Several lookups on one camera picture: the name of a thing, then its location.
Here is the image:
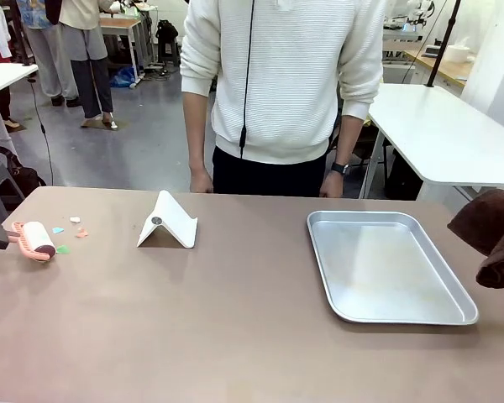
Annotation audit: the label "thin black floor cable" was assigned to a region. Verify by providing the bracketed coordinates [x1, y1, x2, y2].
[27, 78, 55, 186]

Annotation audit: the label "black backpack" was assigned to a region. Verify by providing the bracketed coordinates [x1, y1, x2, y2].
[0, 145, 47, 199]

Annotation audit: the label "white folding stand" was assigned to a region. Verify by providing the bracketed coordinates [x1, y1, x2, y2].
[136, 189, 199, 249]

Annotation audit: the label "person's left forearm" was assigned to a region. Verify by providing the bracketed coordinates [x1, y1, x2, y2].
[332, 113, 365, 167]

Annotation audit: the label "person's right hand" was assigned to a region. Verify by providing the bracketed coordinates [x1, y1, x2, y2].
[190, 167, 214, 194]

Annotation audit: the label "brown cloth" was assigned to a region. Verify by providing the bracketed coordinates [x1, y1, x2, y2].
[447, 188, 504, 290]

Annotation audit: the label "black earphone cord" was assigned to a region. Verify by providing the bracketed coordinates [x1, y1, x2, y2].
[239, 0, 256, 160]

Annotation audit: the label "background lab equipment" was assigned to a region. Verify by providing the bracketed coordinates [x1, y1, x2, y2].
[381, 0, 437, 43]

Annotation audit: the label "white knit sweater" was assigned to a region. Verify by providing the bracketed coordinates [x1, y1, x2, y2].
[179, 0, 384, 165]

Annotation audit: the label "white tissue roll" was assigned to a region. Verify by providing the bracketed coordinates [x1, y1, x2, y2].
[444, 37, 474, 64]

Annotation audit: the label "wooden workbench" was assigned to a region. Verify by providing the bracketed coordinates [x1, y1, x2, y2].
[402, 49, 474, 90]

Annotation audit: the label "person's right forearm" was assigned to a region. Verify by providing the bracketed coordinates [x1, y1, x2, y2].
[182, 91, 211, 173]

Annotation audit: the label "pink lint roller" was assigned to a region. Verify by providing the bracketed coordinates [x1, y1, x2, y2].
[10, 221, 56, 262]

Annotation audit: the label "person in grey sweatpants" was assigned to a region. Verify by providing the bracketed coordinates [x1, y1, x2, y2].
[16, 0, 81, 108]

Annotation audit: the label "black trousers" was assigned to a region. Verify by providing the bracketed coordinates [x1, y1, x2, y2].
[212, 145, 329, 197]

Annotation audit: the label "small white table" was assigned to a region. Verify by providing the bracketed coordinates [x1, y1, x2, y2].
[0, 62, 39, 156]

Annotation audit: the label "silver metal tray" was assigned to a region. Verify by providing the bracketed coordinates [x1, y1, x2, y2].
[306, 209, 480, 327]

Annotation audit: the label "black bag on stool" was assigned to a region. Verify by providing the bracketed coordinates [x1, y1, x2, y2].
[155, 19, 181, 67]

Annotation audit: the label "person in grey skirt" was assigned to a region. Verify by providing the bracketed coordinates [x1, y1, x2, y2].
[58, 0, 119, 131]

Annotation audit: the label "person's left hand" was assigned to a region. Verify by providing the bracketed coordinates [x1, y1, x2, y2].
[319, 170, 344, 198]

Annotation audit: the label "large white table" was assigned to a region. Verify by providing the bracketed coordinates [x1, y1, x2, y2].
[359, 82, 504, 202]

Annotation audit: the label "wooden top desk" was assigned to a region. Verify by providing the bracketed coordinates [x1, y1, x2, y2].
[99, 12, 155, 85]

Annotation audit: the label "black tripod pole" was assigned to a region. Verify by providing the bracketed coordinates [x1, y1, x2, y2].
[427, 0, 463, 88]

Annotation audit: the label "blue plastic bag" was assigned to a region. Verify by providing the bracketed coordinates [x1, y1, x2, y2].
[110, 66, 137, 90]

